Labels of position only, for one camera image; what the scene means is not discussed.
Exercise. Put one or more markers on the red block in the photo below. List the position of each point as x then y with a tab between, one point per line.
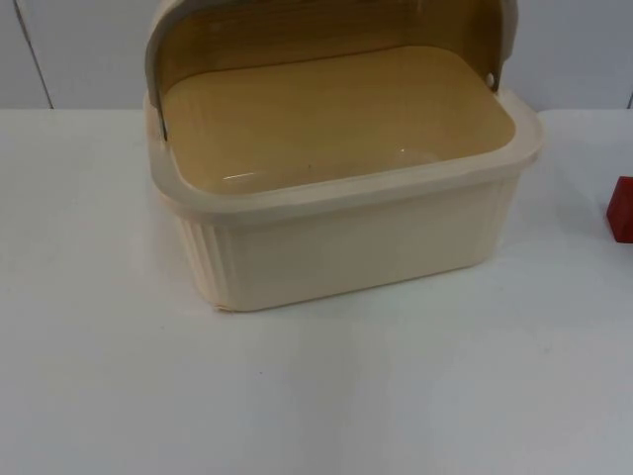
622	210

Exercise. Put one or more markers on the cream box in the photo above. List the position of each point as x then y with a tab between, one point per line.
346	237

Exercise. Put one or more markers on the cream lid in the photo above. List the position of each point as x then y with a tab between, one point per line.
316	34

